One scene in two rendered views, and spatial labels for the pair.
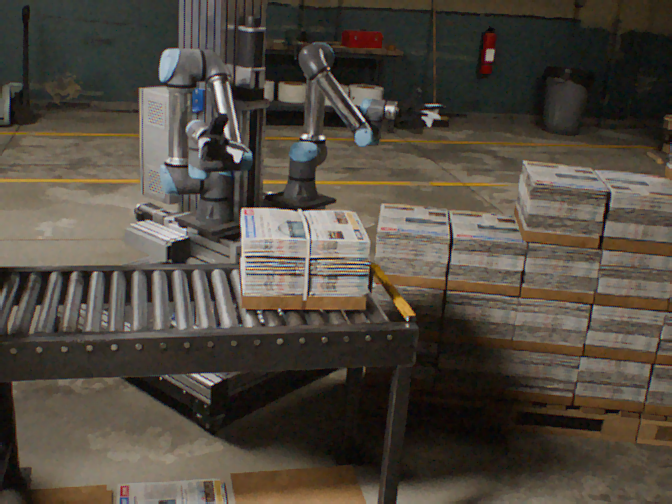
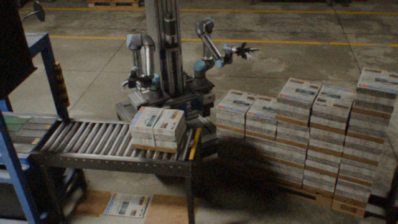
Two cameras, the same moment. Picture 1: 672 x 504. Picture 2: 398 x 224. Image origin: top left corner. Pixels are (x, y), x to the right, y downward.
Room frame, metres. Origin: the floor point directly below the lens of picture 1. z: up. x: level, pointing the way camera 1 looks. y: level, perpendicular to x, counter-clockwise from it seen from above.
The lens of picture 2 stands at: (0.06, -1.30, 2.75)
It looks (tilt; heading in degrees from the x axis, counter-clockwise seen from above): 33 degrees down; 24
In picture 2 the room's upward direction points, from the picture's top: 2 degrees counter-clockwise
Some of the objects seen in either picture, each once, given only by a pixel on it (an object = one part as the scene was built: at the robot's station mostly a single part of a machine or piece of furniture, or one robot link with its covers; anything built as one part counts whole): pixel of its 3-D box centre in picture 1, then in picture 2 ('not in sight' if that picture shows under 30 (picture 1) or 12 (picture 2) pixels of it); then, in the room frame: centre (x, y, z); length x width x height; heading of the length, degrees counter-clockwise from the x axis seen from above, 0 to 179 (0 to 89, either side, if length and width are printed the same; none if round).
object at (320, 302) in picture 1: (334, 284); (172, 139); (2.37, 0.00, 0.83); 0.29 x 0.16 x 0.04; 9
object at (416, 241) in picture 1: (506, 320); (279, 146); (3.12, -0.74, 0.42); 1.17 x 0.39 x 0.83; 87
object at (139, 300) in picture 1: (138, 304); (103, 140); (2.22, 0.59, 0.77); 0.47 x 0.05 x 0.05; 14
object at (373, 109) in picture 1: (374, 108); (229, 48); (3.43, -0.11, 1.21); 0.11 x 0.08 x 0.09; 77
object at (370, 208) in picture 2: (625, 422); (329, 198); (2.97, -1.28, 0.05); 1.05 x 0.10 x 0.04; 87
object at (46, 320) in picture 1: (49, 307); (74, 138); (2.16, 0.84, 0.77); 0.47 x 0.05 x 0.05; 14
